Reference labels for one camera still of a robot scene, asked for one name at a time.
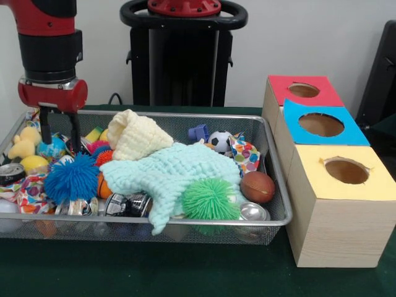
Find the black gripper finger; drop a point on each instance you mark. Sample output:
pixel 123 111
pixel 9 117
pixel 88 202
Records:
pixel 45 127
pixel 75 133

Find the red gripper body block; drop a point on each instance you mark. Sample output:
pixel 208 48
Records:
pixel 52 96

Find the blue spiky rubber ball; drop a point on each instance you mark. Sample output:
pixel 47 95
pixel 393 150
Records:
pixel 71 181

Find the cream knit cloth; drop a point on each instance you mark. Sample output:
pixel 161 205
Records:
pixel 139 139

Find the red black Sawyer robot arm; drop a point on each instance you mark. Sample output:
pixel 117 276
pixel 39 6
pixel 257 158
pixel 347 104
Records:
pixel 46 52

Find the shallow clear mesh bin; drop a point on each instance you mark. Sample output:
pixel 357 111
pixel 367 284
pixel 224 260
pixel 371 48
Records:
pixel 92 230

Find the wooden box with three holes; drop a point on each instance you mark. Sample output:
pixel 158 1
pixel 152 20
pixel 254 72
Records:
pixel 334 235

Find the globe print ball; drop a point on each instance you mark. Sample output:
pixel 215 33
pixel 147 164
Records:
pixel 58 148

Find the yellow smiley face ball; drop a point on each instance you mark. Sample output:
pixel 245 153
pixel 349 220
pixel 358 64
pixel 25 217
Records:
pixel 34 164

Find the black printed can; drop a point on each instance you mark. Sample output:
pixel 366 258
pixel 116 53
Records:
pixel 126 205

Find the mint green knit cloth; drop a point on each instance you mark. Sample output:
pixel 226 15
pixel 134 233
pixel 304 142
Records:
pixel 167 173

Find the small black white soccer ball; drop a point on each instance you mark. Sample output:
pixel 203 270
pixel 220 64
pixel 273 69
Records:
pixel 220 142

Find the green spiky rubber ball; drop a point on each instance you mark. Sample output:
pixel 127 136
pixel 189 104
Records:
pixel 209 199

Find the dark green tablecloth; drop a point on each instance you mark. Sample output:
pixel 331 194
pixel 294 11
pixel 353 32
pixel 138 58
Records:
pixel 385 145
pixel 154 272

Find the colourful dotted cloth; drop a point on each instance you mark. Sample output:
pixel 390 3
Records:
pixel 249 157

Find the small brown football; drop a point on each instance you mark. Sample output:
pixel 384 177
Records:
pixel 257 187

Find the plain silver can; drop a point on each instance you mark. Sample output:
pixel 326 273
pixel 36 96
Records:
pixel 253 213

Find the black upright panel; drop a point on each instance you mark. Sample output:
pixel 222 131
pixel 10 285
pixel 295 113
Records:
pixel 382 77

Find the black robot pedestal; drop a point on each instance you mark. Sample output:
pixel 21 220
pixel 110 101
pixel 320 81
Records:
pixel 185 68

